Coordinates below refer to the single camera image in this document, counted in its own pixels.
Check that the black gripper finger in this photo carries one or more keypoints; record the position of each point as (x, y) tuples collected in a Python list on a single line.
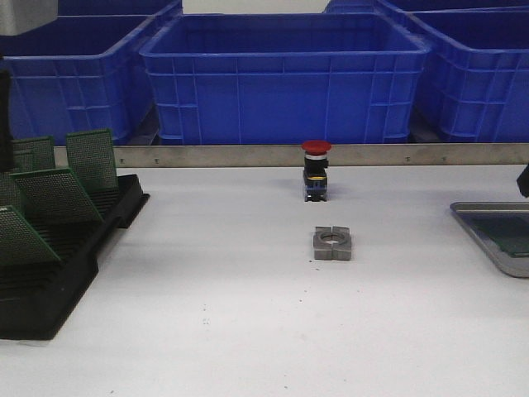
[(523, 182)]

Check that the green perfboard front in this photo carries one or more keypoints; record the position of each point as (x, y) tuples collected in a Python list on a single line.
[(21, 244)]

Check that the green perfboard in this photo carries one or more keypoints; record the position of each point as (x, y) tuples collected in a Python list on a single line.
[(56, 196), (10, 194), (21, 244), (42, 149), (23, 161), (91, 157)]

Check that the silver metal tray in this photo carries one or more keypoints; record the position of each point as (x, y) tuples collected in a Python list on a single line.
[(513, 266)]

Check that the black slotted board rack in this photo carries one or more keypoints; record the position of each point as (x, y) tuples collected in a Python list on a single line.
[(37, 299)]

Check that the right blue plastic crate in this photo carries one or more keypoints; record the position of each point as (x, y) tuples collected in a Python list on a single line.
[(474, 86)]

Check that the blue plastic crate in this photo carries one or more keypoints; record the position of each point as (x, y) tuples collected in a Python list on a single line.
[(284, 79), (79, 74), (474, 86)]

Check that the grey metal clamp block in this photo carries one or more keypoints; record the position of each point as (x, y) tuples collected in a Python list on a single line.
[(332, 244)]

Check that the red emergency stop button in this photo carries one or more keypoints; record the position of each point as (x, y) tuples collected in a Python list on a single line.
[(314, 171)]

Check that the far right blue crate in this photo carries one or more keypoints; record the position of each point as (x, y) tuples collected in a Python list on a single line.
[(421, 6)]

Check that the centre blue plastic crate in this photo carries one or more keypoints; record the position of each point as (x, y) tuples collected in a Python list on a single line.
[(284, 79)]

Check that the green perfboard rear right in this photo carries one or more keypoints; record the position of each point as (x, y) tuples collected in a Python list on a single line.
[(91, 157)]

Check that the green perfboard middle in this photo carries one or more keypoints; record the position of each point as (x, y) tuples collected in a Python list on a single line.
[(56, 196)]

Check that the left blue plastic crate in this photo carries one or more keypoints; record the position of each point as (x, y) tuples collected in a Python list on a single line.
[(79, 74)]

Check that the far left blue crate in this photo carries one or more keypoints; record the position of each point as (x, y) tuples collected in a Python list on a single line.
[(69, 8)]

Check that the green perfboard rear left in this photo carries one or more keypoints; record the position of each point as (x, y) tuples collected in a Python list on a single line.
[(42, 149)]

